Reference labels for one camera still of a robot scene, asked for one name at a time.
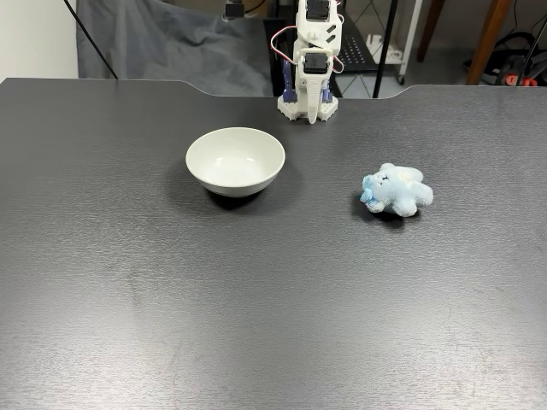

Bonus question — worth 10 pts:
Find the thin black stand pole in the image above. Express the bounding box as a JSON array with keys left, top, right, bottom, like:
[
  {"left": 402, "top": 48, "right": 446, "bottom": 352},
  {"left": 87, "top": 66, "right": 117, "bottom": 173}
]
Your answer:
[{"left": 62, "top": 0, "right": 120, "bottom": 80}]

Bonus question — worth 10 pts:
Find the skyblue plush doll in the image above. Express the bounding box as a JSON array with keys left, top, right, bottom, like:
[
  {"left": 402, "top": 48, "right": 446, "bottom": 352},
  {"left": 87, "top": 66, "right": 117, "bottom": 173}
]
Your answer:
[{"left": 358, "top": 161, "right": 435, "bottom": 219}]

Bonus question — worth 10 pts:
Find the thin brown wooden leg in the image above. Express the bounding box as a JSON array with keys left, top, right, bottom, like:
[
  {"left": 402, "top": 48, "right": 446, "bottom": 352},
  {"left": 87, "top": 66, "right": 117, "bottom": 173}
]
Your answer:
[{"left": 416, "top": 0, "right": 440, "bottom": 63}]

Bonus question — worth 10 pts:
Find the black vacuum cleaner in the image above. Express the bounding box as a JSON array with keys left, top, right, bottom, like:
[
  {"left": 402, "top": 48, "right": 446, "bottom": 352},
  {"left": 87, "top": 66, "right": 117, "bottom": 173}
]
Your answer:
[{"left": 463, "top": 29, "right": 547, "bottom": 89}]

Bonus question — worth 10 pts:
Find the red white arm cable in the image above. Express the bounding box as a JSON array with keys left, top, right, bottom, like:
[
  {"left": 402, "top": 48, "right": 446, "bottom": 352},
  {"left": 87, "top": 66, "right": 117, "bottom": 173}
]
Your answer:
[{"left": 332, "top": 15, "right": 345, "bottom": 74}]

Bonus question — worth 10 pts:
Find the orange plastic part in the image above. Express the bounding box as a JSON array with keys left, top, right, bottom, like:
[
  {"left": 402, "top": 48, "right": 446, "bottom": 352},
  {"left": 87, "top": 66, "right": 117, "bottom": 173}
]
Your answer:
[{"left": 505, "top": 73, "right": 538, "bottom": 87}]

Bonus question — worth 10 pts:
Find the red white gripper cable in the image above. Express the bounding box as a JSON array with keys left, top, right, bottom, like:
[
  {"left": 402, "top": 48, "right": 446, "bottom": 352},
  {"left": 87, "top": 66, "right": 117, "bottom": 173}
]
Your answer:
[{"left": 270, "top": 26, "right": 301, "bottom": 66}]

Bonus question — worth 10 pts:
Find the grey cloth backdrop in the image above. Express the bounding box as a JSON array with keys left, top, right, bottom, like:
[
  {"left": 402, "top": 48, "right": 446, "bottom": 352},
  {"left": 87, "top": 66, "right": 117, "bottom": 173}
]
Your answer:
[{"left": 76, "top": 0, "right": 274, "bottom": 97}]

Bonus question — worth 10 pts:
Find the thick brown wooden leg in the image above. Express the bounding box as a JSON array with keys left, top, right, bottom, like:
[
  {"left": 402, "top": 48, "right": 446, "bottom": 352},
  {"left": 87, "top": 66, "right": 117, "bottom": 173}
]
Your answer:
[{"left": 464, "top": 0, "right": 514, "bottom": 85}]

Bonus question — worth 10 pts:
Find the white bowl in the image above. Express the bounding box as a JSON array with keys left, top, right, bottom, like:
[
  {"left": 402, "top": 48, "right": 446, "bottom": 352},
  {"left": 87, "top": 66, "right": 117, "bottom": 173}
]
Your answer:
[{"left": 185, "top": 126, "right": 286, "bottom": 197}]

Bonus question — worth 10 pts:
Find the black metal rack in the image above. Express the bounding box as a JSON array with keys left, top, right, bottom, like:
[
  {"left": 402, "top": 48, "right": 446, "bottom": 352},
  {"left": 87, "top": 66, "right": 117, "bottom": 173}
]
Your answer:
[{"left": 262, "top": 0, "right": 397, "bottom": 99}]

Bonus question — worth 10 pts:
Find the white cart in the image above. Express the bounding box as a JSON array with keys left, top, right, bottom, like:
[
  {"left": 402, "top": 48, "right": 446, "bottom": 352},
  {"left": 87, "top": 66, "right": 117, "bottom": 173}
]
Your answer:
[{"left": 366, "top": 0, "right": 425, "bottom": 85}]

